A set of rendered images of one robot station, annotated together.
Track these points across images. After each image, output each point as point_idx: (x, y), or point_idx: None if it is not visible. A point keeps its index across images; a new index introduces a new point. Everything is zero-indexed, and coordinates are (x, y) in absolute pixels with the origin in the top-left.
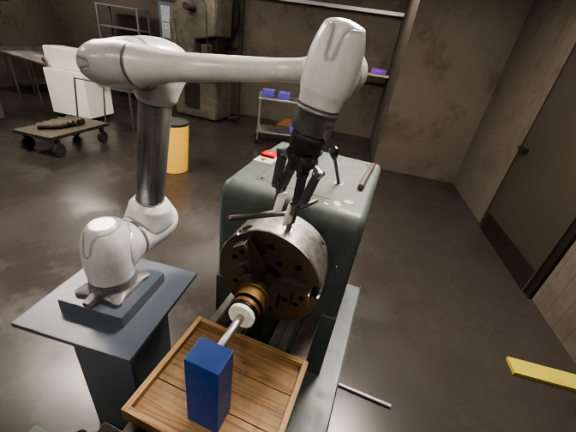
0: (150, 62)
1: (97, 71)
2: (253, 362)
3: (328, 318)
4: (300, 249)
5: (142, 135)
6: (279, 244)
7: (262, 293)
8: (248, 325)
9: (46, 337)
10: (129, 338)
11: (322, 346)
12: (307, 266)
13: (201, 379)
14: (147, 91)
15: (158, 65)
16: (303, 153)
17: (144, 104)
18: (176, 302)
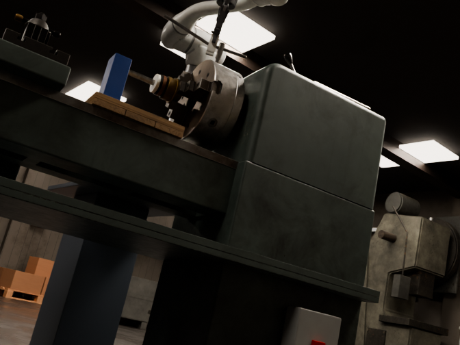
0: (182, 11)
1: (163, 30)
2: None
3: (241, 162)
4: (211, 60)
5: None
6: (202, 66)
7: (175, 79)
8: (155, 85)
9: (57, 187)
10: None
11: (233, 204)
12: (211, 69)
13: (109, 66)
14: (189, 53)
15: (184, 11)
16: (219, 0)
17: (187, 65)
18: None
